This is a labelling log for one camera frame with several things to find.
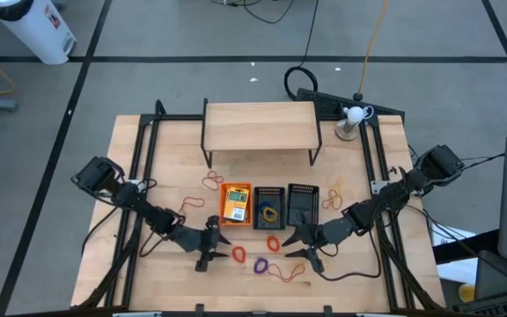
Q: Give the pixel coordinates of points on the red coil wristband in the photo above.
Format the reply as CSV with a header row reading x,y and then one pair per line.
x,y
233,254

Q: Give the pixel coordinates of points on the black keyboard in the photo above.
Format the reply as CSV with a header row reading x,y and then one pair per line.
x,y
500,306

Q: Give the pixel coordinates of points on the white bulb desk lamp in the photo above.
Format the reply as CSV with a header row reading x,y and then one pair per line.
x,y
354,114

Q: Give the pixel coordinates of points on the orange plastic basket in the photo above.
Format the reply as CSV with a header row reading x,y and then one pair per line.
x,y
222,207

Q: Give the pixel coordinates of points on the white cylindrical bin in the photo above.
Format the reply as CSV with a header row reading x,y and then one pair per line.
x,y
29,31

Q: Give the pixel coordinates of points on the orange rubber band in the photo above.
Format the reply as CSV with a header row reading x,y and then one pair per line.
x,y
332,201

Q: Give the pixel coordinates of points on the blue coil wristband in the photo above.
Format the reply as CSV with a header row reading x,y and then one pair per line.
x,y
261,207

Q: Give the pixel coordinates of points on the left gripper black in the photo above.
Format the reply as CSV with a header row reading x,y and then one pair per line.
x,y
196,240

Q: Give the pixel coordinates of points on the wooden shelf riser black legs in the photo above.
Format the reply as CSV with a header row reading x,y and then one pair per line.
x,y
260,125

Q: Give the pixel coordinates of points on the black plastic basket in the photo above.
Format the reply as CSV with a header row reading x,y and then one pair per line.
x,y
258,222
302,202

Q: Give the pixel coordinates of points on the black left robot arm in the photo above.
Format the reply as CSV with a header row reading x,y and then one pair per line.
x,y
148,211

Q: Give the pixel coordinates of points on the long red rubber band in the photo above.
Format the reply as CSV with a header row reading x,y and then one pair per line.
x,y
285,281

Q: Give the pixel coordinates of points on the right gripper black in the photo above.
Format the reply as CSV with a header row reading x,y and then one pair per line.
x,y
328,233

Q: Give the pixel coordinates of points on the black table clamp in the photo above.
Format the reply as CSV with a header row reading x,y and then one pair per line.
x,y
328,311
199,310

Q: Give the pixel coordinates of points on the purple coil wristband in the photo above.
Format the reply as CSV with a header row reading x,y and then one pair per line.
x,y
255,265

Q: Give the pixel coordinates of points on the white paper sheet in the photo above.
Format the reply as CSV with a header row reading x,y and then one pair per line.
x,y
443,235

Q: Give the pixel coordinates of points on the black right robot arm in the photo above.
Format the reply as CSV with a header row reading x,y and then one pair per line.
x,y
368,213

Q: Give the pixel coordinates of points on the black perforated panel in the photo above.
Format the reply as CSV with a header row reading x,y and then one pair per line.
x,y
324,103

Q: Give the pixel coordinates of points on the orange coil wristband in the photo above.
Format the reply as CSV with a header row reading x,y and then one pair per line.
x,y
268,243

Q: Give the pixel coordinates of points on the small yellow object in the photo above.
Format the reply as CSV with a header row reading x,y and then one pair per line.
x,y
467,292

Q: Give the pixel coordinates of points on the yellow coil wristband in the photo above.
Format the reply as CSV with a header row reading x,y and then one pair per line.
x,y
264,215

